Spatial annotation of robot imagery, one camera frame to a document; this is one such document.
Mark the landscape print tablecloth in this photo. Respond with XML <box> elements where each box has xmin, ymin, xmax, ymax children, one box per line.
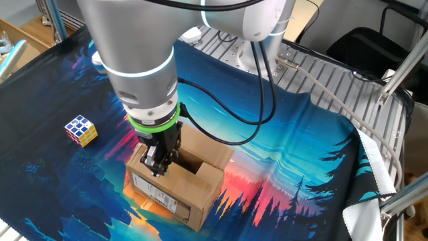
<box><xmin>0</xmin><ymin>25</ymin><xmax>399</xmax><ymax>241</ymax></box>

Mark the brown cardboard box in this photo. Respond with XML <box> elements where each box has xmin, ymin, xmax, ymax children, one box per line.
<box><xmin>0</xmin><ymin>18</ymin><xmax>51</xmax><ymax>83</ymax></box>
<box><xmin>125</xmin><ymin>122</ymin><xmax>235</xmax><ymax>232</ymax></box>

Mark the flat brown cardboard box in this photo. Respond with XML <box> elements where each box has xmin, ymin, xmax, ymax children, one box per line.
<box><xmin>0</xmin><ymin>18</ymin><xmax>51</xmax><ymax>83</ymax></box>

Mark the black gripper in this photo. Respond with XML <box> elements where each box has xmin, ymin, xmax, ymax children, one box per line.
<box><xmin>135</xmin><ymin>120</ymin><xmax>184</xmax><ymax>177</ymax></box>

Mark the Rubik's cube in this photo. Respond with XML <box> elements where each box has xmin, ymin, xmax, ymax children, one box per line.
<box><xmin>64</xmin><ymin>114</ymin><xmax>99</xmax><ymax>148</ymax></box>

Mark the silver metal tube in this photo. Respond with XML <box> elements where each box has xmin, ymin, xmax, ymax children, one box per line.
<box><xmin>0</xmin><ymin>39</ymin><xmax>28</xmax><ymax>80</ymax></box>

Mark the aluminium frame post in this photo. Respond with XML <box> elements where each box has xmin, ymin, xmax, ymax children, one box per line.
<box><xmin>377</xmin><ymin>31</ymin><xmax>428</xmax><ymax>106</ymax></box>
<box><xmin>45</xmin><ymin>0</ymin><xmax>70</xmax><ymax>44</ymax></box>
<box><xmin>379</xmin><ymin>180</ymin><xmax>428</xmax><ymax>232</ymax></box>

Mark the white power adapter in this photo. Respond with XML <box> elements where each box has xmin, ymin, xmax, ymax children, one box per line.
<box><xmin>381</xmin><ymin>68</ymin><xmax>397</xmax><ymax>82</ymax></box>

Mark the grey hose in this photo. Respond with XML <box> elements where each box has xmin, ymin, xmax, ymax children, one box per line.
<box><xmin>276</xmin><ymin>55</ymin><xmax>404</xmax><ymax>191</ymax></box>

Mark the coiled black cable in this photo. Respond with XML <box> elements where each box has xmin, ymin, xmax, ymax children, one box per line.
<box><xmin>217</xmin><ymin>29</ymin><xmax>239</xmax><ymax>44</ymax></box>

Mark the black office chair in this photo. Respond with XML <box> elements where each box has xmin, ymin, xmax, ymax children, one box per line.
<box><xmin>326</xmin><ymin>5</ymin><xmax>428</xmax><ymax>80</ymax></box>

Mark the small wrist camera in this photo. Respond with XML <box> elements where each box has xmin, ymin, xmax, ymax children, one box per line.
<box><xmin>94</xmin><ymin>63</ymin><xmax>110</xmax><ymax>76</ymax></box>

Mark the silver camera mount bracket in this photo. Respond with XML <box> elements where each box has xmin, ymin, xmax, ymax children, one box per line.
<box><xmin>91</xmin><ymin>50</ymin><xmax>108</xmax><ymax>68</ymax></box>

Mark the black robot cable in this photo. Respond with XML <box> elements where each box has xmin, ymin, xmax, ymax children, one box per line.
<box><xmin>143</xmin><ymin>0</ymin><xmax>278</xmax><ymax>147</ymax></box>

